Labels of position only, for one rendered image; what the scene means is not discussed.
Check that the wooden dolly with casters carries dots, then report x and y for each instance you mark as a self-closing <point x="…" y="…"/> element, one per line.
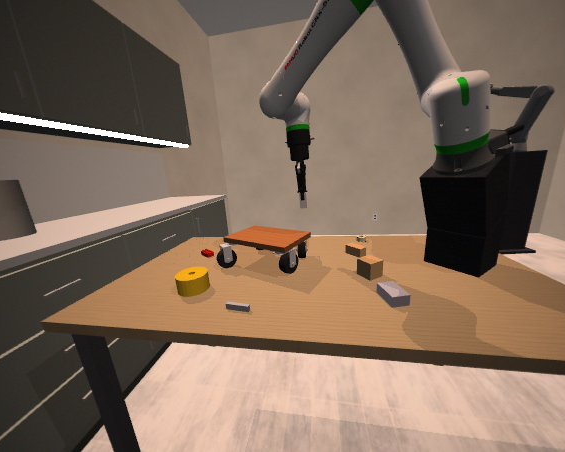
<point x="280" y="241"/>

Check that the yellow short cylinder with center hole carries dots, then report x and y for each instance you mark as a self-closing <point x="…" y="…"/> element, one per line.
<point x="192" y="281"/>

